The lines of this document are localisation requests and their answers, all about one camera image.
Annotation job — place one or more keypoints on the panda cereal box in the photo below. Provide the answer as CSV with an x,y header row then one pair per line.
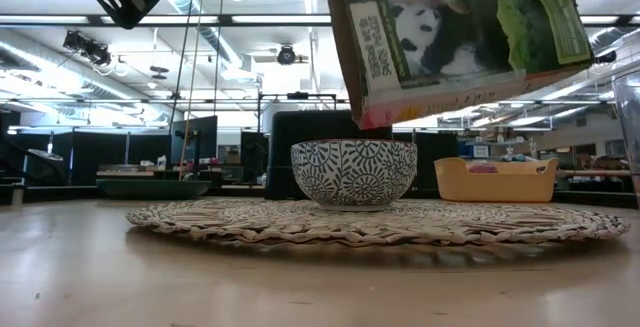
x,y
450,42

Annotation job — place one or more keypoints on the clear drinking glass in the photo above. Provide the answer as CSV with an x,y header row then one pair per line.
x,y
629,127

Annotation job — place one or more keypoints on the teal plate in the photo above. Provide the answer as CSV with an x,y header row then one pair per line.
x,y
150,189

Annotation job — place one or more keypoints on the patterned bowl red inside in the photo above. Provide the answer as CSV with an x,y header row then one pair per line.
x,y
350,177

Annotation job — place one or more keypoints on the black ceiling spotlight cluster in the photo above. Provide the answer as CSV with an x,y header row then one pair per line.
x,y
87,47

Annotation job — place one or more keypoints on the black computer monitor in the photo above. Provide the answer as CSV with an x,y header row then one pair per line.
x,y
197,137

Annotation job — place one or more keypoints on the black round ceiling fixture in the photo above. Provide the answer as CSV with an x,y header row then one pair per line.
x,y
286,55

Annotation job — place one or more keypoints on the black toaster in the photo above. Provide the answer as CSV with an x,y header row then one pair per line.
x,y
300,127

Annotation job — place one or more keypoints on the yellow plastic basket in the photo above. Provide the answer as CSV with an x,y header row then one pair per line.
x,y
500,187

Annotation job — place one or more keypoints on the round woven straw placemat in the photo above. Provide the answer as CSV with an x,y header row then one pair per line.
x,y
250,222

